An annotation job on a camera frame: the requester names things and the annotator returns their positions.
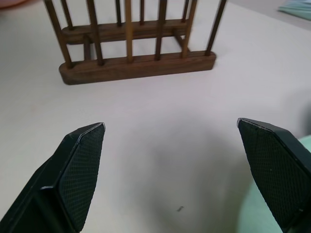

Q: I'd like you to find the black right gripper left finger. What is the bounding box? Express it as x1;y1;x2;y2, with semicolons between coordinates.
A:
0;122;106;233

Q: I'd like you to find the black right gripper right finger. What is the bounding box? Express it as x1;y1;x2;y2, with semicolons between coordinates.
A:
236;117;311;233

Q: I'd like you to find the wooden dish rack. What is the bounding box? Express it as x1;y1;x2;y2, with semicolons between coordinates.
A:
43;0;228;85

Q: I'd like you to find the green plate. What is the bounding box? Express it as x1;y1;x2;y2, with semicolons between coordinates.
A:
236;135;311;233

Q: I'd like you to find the light blue cloth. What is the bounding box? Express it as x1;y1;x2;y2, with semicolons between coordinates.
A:
277;0;311;22

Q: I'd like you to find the pink object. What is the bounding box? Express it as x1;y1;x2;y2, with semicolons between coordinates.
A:
0;0;29;9

